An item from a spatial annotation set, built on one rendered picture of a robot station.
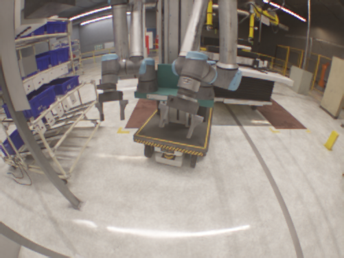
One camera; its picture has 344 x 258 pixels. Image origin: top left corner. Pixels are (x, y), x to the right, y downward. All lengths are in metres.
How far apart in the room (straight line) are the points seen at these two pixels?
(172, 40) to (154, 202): 1.37
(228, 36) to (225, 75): 0.25
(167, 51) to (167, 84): 0.29
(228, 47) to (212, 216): 1.20
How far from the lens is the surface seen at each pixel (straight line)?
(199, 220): 1.20
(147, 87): 1.16
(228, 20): 0.90
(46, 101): 1.52
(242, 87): 2.10
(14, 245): 1.73
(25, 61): 0.76
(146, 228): 1.17
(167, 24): 1.26
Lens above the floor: 1.12
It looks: 34 degrees down
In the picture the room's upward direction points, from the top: straight up
